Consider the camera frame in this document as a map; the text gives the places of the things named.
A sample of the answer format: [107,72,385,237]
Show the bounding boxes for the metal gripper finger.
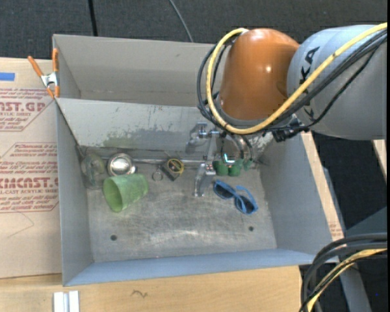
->
[193,162,217,198]
[185,122,213,154]

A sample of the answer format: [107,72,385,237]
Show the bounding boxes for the yellow and black tape measure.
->
[151,157,185,183]

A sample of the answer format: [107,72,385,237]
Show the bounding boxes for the blue sunglasses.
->
[213,179,259,215]

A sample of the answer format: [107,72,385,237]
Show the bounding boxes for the grey metal bin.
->
[51,33,346,287]

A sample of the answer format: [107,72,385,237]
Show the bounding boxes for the green plastic cup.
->
[102,172,150,213]

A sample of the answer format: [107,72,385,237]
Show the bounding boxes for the shiny metal cup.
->
[107,152,137,177]

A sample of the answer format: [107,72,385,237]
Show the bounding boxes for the clear glass jar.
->
[81,152,107,190]

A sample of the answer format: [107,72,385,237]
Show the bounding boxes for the brown cardboard board red print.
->
[0,56,347,280]

